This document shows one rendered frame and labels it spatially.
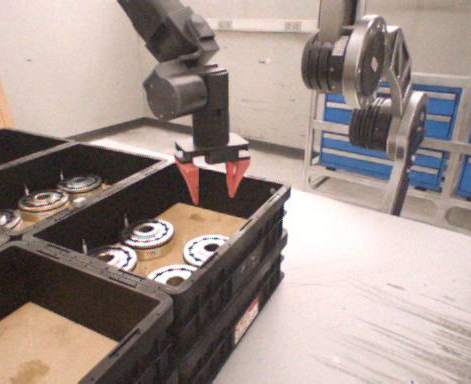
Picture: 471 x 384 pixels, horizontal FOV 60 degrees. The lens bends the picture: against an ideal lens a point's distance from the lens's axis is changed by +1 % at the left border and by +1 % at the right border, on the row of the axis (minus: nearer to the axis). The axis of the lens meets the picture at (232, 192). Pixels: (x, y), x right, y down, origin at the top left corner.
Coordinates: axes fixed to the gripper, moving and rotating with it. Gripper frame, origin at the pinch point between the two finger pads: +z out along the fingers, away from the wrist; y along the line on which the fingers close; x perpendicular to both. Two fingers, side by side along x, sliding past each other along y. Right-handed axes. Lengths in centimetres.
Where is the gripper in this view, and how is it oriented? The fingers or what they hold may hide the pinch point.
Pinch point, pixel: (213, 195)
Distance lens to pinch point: 66.1
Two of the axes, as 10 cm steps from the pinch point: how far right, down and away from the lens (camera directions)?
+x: -3.8, -3.7, 8.5
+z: 0.1, 9.1, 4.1
